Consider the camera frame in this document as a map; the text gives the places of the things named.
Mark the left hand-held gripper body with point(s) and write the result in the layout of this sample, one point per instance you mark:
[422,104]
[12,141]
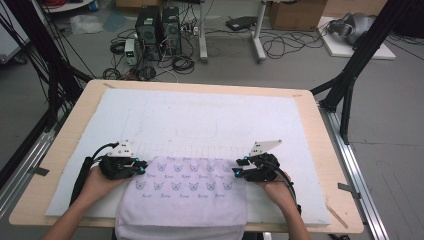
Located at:
[116,165]

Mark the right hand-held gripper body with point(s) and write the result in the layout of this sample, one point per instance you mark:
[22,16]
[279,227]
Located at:
[263,168]

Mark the lavender cat-print towel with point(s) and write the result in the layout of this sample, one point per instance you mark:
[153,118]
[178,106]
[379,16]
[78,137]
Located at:
[183,200]

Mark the person's left hand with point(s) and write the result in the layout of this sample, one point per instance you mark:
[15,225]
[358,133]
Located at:
[100,185]

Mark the person's right hand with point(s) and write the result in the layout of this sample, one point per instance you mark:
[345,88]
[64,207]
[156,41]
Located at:
[278,193]

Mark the white foam mat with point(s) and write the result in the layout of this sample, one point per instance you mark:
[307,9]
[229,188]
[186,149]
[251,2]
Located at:
[200,120]

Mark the black tape piece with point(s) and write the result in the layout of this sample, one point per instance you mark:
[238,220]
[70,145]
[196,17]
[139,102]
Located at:
[41,171]
[348,189]

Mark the thin wooden stick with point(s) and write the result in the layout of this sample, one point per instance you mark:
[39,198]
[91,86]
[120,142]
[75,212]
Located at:
[337,216]

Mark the white power supply unit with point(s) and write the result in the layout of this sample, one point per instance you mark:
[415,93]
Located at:
[130,51]

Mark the white desk leg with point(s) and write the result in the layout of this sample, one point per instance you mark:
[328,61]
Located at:
[202,33]
[258,36]

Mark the large black computer tower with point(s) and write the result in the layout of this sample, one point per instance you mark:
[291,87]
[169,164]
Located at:
[149,33]

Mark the slim black computer tower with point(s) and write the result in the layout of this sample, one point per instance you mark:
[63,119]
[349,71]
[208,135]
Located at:
[171,30]

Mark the black flat device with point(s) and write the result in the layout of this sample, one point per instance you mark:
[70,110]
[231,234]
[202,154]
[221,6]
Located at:
[240,23]

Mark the white floor board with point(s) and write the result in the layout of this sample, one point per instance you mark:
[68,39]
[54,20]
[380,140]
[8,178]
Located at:
[340,50]

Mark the clear plastic bag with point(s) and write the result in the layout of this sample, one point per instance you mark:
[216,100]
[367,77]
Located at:
[86,24]

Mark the brown cardboard box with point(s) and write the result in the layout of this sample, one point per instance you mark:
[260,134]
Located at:
[296,15]

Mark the grey headset device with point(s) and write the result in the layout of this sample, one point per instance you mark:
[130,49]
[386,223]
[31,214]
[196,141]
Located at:
[353,26]

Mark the aluminium rail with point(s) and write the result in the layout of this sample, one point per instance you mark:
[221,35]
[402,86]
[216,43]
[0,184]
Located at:
[353,173]
[23,173]

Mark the black frame stand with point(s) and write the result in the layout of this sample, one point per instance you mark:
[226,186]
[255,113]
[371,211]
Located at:
[55,76]
[360,56]

